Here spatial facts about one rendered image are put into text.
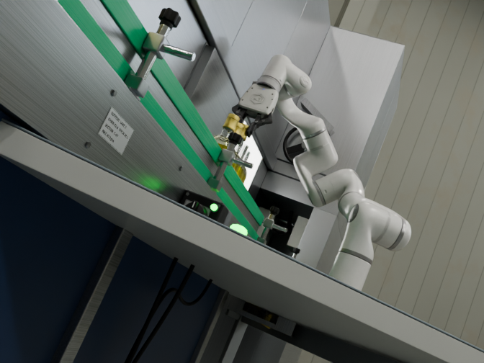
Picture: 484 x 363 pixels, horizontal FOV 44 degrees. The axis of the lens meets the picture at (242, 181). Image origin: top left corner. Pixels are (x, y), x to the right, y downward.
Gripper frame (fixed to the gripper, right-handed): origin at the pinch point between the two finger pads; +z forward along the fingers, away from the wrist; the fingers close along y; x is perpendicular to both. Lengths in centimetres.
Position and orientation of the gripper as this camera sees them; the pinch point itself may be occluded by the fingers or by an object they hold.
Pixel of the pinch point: (244, 127)
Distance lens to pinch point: 178.4
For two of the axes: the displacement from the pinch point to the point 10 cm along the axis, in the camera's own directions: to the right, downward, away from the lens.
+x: 1.0, 5.3, 8.4
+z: -4.3, 7.9, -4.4
